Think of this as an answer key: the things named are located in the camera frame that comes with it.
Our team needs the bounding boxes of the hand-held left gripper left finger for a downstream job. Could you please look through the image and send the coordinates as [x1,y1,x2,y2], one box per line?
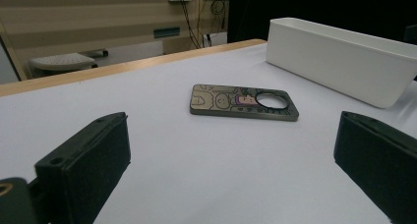
[33,111,132,224]

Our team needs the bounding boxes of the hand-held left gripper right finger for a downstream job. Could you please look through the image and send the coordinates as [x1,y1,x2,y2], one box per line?
[333,110,417,224]

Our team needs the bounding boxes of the white rectangular plastic box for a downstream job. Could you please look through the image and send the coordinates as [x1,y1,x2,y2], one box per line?
[265,17,417,109]

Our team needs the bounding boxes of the white perforated stool seat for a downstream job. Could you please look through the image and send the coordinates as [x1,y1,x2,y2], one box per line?
[29,52,98,78]

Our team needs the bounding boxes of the white table mat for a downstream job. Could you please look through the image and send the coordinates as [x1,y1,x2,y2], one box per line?
[0,41,417,224]

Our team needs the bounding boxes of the grey chair base leg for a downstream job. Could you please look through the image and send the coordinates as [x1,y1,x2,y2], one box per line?
[80,48,109,59]

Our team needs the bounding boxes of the wooden desk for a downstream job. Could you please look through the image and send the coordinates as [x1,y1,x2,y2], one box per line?
[0,0,230,84]

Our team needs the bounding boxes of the dark label on desk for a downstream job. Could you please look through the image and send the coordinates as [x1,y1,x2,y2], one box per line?
[152,27,182,39]

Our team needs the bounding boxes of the black curtain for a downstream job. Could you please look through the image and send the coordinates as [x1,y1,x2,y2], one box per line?
[227,0,417,45]

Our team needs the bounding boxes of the black cable bundle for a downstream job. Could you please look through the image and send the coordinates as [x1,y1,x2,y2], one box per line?
[175,0,229,50]

